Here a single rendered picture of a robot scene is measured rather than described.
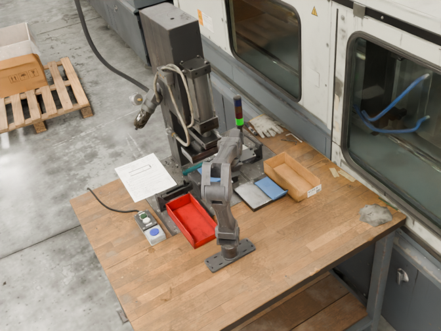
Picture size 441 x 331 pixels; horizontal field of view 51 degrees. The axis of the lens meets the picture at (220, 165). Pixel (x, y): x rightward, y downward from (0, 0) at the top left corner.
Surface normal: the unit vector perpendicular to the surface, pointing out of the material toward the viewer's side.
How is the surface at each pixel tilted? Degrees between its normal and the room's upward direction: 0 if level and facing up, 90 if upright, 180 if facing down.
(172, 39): 90
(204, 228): 0
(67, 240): 0
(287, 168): 0
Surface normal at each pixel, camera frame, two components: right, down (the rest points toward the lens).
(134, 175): -0.10, -0.78
